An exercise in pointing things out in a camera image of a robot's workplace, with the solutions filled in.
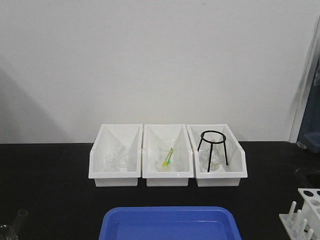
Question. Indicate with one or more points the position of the clear glass test tube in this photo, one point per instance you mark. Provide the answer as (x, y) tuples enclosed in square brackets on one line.
[(18, 222)]

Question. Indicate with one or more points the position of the grey pegboard drying rack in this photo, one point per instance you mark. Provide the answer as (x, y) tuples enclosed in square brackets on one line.
[(309, 133)]

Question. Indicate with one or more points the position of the white test tube rack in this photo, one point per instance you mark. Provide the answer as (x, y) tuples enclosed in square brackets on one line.
[(304, 223)]

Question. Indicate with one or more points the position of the beaker in middle bin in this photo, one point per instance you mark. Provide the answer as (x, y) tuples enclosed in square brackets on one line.
[(163, 146)]

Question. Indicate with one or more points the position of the middle white storage bin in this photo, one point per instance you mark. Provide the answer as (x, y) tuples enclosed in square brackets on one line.
[(152, 134)]

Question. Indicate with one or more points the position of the white storage bin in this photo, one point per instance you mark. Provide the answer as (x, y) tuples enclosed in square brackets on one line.
[(152, 134), (110, 138), (226, 176)]

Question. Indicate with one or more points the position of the glassware in left bin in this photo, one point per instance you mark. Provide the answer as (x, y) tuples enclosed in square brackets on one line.
[(118, 161)]

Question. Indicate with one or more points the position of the left white storage bin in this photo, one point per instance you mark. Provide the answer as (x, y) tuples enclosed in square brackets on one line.
[(110, 138)]

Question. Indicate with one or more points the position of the glass flask in right bin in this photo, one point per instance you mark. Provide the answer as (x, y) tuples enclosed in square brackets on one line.
[(210, 161)]

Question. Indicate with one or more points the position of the right white storage bin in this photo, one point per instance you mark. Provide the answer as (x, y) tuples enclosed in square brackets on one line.
[(226, 176)]

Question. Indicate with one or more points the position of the blue plastic tray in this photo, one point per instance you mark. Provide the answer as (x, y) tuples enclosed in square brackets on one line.
[(169, 223)]

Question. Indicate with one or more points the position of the black sink basin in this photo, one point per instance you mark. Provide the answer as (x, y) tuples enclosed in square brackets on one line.
[(308, 177)]

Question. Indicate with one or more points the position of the clear glass beaker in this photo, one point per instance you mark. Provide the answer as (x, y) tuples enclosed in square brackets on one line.
[(7, 232)]

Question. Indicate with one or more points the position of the black wire tripod stand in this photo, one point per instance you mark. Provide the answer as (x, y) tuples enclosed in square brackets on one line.
[(215, 137)]

